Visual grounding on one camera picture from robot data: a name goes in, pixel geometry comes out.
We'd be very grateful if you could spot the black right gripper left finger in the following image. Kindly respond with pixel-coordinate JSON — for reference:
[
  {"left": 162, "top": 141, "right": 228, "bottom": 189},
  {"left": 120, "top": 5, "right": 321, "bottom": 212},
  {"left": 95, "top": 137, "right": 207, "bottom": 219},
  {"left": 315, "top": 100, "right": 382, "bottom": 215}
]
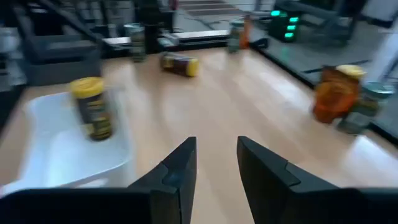
[{"left": 0, "top": 136, "right": 198, "bottom": 224}]

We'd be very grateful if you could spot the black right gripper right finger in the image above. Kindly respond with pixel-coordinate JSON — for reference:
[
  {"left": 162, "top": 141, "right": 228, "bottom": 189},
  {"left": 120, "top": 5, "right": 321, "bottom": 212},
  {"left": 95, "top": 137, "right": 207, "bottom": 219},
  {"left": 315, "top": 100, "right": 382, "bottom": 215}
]
[{"left": 236, "top": 135, "right": 398, "bottom": 224}]

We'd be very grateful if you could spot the yellow-lid brown spice jar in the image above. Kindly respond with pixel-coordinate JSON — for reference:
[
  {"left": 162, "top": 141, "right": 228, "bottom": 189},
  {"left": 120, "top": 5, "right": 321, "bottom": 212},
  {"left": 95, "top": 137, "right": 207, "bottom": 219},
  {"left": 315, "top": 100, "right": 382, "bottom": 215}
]
[
  {"left": 335, "top": 63, "right": 367, "bottom": 82},
  {"left": 160, "top": 52, "right": 200, "bottom": 78},
  {"left": 68, "top": 77, "right": 114, "bottom": 141}
]

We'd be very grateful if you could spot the white plastic handled bin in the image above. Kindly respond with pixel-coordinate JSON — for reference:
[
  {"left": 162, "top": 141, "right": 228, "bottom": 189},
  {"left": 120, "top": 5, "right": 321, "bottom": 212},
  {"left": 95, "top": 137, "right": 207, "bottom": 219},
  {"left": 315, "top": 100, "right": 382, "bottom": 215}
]
[{"left": 0, "top": 90, "right": 136, "bottom": 198}]

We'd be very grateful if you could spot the green-lid herb spice jar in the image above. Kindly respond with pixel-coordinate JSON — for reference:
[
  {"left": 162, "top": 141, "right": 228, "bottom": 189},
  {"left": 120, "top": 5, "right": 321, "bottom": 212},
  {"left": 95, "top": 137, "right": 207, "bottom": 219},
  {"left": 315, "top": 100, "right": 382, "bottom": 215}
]
[
  {"left": 124, "top": 23, "right": 147, "bottom": 63},
  {"left": 337, "top": 81, "right": 396, "bottom": 135},
  {"left": 228, "top": 19, "right": 245, "bottom": 54}
]

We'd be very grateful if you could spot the orange spice pouch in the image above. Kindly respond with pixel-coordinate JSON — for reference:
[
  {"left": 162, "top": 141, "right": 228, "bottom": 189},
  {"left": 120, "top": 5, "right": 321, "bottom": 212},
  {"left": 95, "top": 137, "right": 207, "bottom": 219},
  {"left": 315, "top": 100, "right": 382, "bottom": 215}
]
[
  {"left": 312, "top": 65, "right": 363, "bottom": 124},
  {"left": 241, "top": 14, "right": 253, "bottom": 50}
]

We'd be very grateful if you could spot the black computer with green lights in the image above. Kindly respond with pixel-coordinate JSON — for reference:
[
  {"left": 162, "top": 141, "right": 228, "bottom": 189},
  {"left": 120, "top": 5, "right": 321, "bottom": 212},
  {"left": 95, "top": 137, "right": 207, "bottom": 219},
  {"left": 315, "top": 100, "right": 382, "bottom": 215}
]
[{"left": 267, "top": 7, "right": 304, "bottom": 44}]

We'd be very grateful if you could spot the translucent grey plastic bin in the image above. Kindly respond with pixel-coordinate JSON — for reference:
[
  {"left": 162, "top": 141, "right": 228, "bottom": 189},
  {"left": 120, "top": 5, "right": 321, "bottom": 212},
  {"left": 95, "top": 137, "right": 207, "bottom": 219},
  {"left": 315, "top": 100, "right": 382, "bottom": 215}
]
[{"left": 12, "top": 34, "right": 103, "bottom": 86}]

